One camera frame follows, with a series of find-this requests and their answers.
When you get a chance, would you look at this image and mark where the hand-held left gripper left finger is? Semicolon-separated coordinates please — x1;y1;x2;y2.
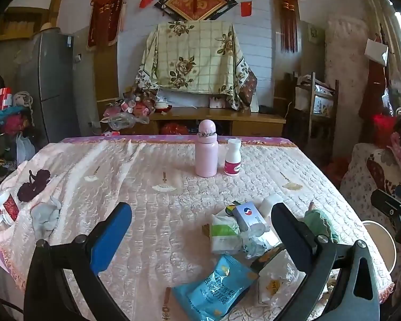
24;202;133;321

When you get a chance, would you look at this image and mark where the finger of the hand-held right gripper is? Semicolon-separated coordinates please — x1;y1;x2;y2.
370;189;401;224

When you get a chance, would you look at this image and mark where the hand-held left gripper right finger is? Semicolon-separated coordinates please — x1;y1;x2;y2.
270;202;381;321

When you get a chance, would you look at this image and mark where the white pink basin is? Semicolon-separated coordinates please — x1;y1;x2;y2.
361;220;398;275

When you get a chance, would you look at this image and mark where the white foam block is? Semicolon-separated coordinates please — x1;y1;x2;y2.
260;194;284;216

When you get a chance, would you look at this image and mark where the green knitted cloth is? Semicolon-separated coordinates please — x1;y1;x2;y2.
302;209;340;244

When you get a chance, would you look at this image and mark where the clear plastic wrapper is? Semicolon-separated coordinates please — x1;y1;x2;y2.
240;223;281;259

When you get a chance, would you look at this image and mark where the dark green snack packet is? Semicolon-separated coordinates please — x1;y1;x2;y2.
250;247;283;270

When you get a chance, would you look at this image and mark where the white blue carton box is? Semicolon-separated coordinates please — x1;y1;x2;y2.
232;201;267;232

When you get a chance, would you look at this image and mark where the white orange snack packet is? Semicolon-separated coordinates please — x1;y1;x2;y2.
258;250;310;305

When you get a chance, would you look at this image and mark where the box with rainbow print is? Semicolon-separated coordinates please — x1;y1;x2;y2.
225;201;246;217

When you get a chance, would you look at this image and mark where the green white tissue pack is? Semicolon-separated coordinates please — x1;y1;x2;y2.
210;215;244;254

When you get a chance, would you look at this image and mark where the blue snack packet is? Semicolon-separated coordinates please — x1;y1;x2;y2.
171;254;259;321

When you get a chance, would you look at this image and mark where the floral sofa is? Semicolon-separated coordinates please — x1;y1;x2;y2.
340;142;401;241

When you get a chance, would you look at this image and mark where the grey cloth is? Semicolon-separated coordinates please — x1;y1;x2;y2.
31;197;61;239

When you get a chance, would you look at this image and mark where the red cloth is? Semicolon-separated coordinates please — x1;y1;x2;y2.
371;114;398;132

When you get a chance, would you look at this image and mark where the white bottle with pink label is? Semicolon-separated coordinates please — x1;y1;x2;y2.
224;139;242;176

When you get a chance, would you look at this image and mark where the dark purple cloth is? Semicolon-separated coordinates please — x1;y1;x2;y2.
17;169;51;203

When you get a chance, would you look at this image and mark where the red white cup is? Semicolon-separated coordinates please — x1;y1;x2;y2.
0;190;21;225

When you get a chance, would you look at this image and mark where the pink insulated bottle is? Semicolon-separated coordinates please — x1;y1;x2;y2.
195;119;219;177

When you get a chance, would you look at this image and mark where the red hanging garment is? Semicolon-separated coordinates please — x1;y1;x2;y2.
359;62;388;119

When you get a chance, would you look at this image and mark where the plastic bag of packets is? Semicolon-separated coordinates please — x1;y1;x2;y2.
102;87;154;131

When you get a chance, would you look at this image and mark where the white plastic bag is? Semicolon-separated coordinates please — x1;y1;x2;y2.
16;133;37;163

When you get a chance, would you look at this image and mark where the wooden chair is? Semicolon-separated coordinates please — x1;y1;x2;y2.
292;71;340;161

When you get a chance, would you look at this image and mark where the wooden cabinet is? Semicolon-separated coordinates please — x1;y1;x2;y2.
100;106;287;137

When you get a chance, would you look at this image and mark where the floral covered tall appliance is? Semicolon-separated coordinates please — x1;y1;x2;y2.
323;14;371;158

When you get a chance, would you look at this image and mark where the white paper bag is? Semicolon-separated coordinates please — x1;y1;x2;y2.
364;38;389;67

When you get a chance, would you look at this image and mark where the cluttered storage rack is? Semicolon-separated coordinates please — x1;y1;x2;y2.
0;74;36;181

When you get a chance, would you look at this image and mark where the grey refrigerator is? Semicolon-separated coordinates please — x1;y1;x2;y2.
11;31;82;143

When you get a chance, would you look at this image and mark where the pale curtain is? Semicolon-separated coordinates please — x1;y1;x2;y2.
364;0;401;114

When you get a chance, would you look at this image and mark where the floral checked cloth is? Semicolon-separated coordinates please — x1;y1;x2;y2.
135;20;258;111

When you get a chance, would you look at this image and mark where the red fringed wall banner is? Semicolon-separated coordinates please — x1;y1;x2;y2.
86;0;132;52

